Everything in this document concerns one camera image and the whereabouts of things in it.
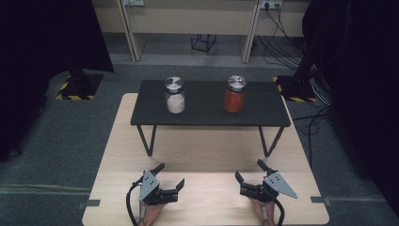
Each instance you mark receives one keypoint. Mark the person's right hand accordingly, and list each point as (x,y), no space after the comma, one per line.
(260,210)

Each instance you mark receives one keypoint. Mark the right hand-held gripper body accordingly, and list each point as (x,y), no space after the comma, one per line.
(276,185)

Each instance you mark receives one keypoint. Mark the beige desk frame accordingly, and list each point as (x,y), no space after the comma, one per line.
(188,19)

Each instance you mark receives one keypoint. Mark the glass jar of white powder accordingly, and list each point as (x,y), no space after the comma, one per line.
(175,100)

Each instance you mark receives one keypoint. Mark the black stand base striped tape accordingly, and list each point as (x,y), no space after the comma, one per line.
(295,89)
(78,86)

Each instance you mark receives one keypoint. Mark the black raised shelf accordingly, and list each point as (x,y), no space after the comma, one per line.
(207,108)

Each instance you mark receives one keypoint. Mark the grey tape strip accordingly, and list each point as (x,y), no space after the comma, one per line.
(320,200)
(89,203)

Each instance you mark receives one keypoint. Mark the black curtain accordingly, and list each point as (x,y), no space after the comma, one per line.
(360,78)
(40,56)

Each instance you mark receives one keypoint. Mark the white wall socket strip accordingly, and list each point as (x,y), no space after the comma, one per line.
(134,2)

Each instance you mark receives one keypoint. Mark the white wall socket with plugs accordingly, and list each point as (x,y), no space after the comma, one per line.
(271,3)

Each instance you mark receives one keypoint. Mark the glass jar of orange powder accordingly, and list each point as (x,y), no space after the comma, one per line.
(234,99)

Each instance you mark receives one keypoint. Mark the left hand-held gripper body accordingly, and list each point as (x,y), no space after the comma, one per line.
(149,186)

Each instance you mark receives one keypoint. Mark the person's left hand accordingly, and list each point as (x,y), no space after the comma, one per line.
(152,215)

